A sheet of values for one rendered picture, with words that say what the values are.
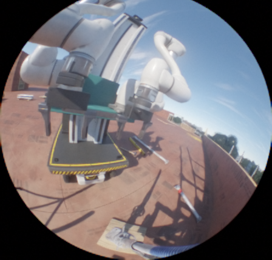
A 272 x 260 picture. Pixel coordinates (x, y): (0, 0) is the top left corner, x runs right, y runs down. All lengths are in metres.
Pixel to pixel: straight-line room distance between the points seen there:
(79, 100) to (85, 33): 0.18
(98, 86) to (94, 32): 0.47
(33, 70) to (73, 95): 0.33
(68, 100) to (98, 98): 0.43
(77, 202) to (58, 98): 0.78
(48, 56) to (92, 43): 0.30
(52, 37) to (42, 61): 0.25
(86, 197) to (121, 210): 0.32
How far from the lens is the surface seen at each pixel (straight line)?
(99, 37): 0.25
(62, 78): 0.17
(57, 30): 0.24
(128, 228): 0.83
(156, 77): 0.33
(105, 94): 0.66
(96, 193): 0.88
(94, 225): 0.82
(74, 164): 0.65
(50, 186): 0.97
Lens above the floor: 0.82
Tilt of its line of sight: 14 degrees down
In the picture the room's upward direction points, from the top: 21 degrees clockwise
